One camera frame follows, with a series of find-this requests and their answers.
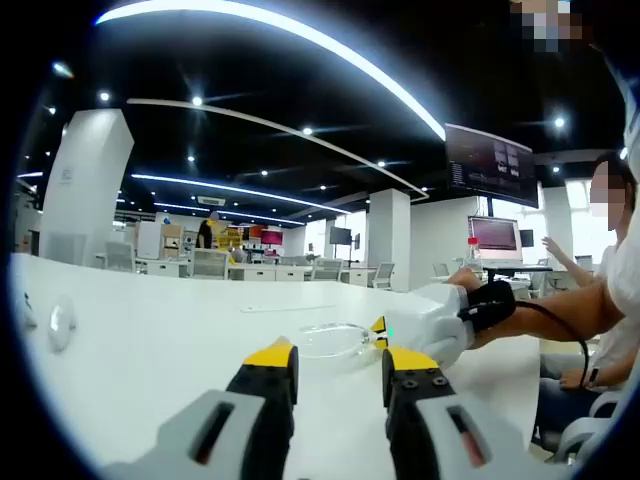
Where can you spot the grey office chair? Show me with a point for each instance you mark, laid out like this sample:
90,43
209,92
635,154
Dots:
327,270
580,430
210,264
384,276
120,256

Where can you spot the white handheld controller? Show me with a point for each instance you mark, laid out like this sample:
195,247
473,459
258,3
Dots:
61,325

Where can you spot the white cabinet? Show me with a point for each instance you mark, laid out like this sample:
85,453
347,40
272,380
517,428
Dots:
149,240

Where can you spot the black monitor on stand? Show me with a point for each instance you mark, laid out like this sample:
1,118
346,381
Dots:
341,235

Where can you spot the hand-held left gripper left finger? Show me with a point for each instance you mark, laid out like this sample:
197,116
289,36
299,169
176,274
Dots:
220,435

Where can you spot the ceiling air conditioner vent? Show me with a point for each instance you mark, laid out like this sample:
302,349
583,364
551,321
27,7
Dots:
211,200

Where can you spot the white table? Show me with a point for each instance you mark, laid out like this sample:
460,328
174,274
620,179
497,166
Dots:
175,325

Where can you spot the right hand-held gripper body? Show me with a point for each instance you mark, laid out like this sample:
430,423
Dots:
430,320

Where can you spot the person's right hand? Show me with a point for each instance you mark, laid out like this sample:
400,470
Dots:
469,280

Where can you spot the wooden shelf unit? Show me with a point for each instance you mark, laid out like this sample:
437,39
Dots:
171,241

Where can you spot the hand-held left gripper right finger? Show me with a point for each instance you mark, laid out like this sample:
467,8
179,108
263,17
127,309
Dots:
430,435

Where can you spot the computer monitor pink screen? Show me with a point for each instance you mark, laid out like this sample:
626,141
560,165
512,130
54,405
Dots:
495,237

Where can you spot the curved ceiling light strip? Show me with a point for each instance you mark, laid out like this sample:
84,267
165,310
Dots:
325,37

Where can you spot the clear bottle red cap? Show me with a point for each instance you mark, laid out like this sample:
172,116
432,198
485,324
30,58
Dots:
473,257

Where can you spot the large hanging dark screen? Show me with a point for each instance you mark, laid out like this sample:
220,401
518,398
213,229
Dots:
490,165

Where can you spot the clear stemmed glass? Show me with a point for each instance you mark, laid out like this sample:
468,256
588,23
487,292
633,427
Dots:
330,341

